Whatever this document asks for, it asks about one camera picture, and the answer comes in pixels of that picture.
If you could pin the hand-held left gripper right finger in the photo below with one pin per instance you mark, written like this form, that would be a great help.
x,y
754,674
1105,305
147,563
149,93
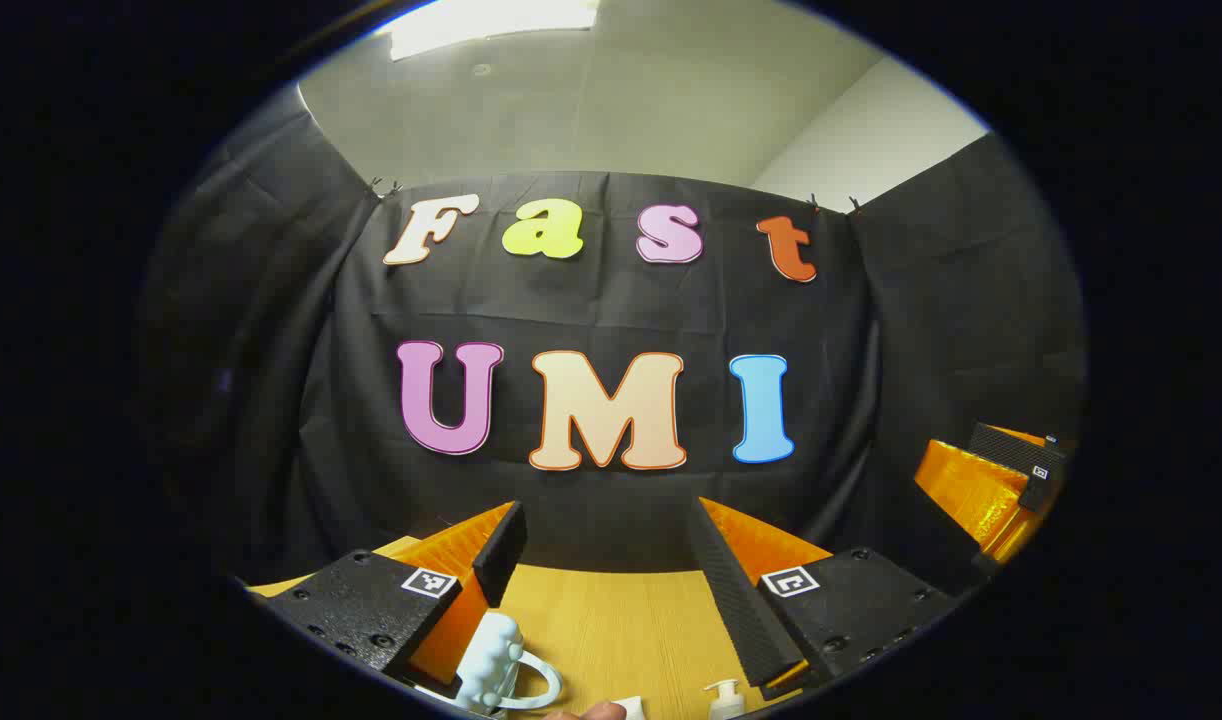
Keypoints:
x,y
736,600

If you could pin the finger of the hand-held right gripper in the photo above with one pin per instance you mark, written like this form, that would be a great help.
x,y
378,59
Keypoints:
x,y
971,490
1016,448

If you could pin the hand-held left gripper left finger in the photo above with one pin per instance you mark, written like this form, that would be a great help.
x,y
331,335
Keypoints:
x,y
499,550

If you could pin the white pump bottle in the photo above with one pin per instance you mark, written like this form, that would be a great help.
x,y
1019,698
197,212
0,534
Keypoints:
x,y
726,704

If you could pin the black backdrop cloth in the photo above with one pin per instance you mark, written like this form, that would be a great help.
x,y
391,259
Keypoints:
x,y
591,300

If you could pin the ceiling light panel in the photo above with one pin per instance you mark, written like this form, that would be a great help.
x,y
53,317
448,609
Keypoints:
x,y
491,25

